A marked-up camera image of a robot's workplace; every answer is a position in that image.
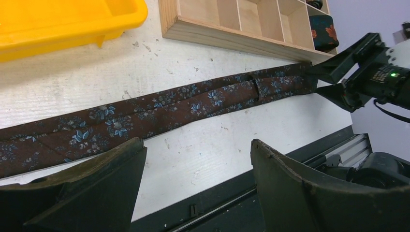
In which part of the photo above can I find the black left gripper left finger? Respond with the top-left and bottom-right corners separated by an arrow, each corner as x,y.
0,138 -> 147,232

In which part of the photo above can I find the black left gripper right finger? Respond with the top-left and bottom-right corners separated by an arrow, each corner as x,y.
250,139 -> 410,232

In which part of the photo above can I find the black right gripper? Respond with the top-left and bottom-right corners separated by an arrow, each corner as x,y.
304,32 -> 410,113

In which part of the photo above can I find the brown blue floral tie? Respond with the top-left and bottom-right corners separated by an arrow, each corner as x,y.
306,0 -> 323,10
0,62 -> 318,178

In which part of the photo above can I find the black orange floral rolled tie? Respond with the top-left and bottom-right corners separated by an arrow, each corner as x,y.
309,14 -> 339,52

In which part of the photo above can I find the wooden compartment organizer box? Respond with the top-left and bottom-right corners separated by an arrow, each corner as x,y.
158,0 -> 337,63

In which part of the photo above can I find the brown blue floral rolled tie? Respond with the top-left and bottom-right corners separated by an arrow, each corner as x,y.
306,0 -> 323,10

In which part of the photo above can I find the yellow plastic tray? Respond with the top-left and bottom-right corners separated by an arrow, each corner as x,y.
0,0 -> 148,62

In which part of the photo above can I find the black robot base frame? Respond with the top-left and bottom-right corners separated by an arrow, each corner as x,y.
130,125 -> 374,232

